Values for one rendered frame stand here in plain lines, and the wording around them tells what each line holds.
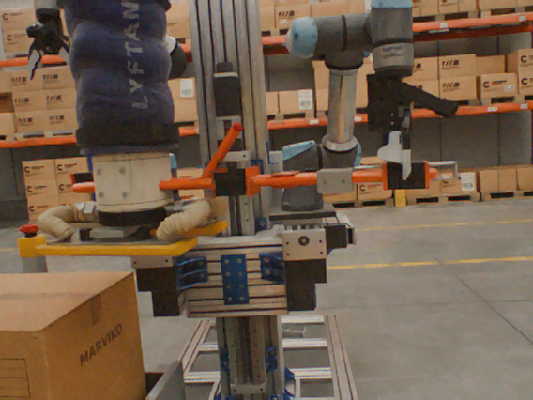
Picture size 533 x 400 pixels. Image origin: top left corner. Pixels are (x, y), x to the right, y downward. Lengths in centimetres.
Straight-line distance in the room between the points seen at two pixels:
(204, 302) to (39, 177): 797
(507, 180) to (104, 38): 835
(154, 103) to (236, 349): 113
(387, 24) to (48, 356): 92
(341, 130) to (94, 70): 81
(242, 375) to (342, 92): 113
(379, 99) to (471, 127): 918
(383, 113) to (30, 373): 86
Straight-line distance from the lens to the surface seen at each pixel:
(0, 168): 1143
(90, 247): 104
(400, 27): 95
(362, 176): 93
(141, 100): 102
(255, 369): 192
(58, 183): 935
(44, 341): 107
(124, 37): 105
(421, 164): 92
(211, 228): 110
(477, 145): 1015
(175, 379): 155
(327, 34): 102
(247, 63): 180
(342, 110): 151
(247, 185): 97
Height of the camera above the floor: 128
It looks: 7 degrees down
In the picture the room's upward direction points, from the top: 4 degrees counter-clockwise
